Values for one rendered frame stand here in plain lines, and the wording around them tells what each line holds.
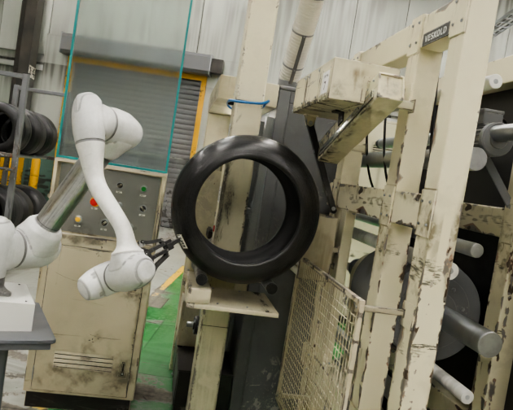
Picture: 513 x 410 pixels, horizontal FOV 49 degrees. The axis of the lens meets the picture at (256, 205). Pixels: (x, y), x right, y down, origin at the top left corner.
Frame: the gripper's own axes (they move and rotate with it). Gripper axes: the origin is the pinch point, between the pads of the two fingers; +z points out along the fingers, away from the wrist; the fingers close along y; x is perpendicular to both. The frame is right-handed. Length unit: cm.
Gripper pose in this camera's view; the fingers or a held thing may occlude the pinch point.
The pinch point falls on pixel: (171, 243)
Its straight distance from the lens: 217.9
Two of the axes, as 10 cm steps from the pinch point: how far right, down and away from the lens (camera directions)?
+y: 3.5, 9.3, 1.2
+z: 5.9, -3.2, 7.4
